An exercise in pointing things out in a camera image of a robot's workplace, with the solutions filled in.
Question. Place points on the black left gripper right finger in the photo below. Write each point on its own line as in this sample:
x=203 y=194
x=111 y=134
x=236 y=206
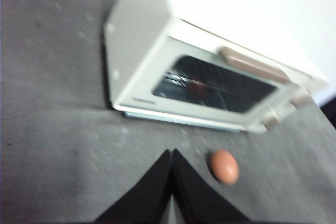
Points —
x=199 y=203

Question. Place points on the cream toaster oven body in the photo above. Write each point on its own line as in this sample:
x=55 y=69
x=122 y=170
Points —
x=147 y=11

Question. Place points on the beige oven temperature knob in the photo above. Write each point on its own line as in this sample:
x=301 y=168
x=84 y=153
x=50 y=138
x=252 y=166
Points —
x=300 y=97

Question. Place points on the brown egg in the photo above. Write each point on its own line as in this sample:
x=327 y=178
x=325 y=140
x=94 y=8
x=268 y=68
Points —
x=224 y=166

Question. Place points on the beige oven timer knob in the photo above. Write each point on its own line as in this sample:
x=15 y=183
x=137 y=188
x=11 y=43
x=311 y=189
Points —
x=271 y=119

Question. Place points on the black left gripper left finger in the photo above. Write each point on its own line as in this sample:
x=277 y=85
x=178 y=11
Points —
x=147 y=200

